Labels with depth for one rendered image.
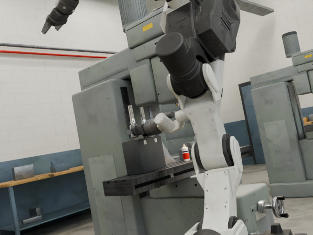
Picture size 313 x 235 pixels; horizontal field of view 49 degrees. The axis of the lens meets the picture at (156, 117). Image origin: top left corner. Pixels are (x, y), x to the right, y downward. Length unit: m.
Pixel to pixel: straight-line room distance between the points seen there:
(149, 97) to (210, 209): 1.05
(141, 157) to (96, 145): 0.73
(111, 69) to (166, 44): 1.33
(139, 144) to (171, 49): 0.78
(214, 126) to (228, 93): 8.21
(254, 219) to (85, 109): 1.40
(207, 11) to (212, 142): 0.53
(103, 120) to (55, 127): 4.11
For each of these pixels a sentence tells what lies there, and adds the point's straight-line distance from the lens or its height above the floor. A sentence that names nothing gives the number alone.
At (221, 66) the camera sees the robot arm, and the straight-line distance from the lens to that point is 1.73.
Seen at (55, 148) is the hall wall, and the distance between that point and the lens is 6.47.
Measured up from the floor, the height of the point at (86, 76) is 1.69.
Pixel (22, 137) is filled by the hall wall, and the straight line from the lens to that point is 6.22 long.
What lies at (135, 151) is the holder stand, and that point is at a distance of 1.89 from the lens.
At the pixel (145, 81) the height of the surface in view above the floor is 1.48.
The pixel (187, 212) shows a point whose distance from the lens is 2.14.
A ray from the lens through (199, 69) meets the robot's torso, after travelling 1.33.
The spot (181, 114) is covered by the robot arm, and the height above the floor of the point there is 1.19.
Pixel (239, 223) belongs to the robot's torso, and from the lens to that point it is 1.38.
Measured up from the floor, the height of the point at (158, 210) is 0.64.
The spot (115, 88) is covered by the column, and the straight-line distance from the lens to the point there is 2.39.
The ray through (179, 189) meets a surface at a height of 0.78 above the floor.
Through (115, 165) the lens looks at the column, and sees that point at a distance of 2.41.
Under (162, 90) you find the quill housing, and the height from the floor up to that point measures 1.40.
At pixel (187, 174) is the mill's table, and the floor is 0.87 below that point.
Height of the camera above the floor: 1.09
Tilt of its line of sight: 4 degrees up
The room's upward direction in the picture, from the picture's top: 10 degrees counter-clockwise
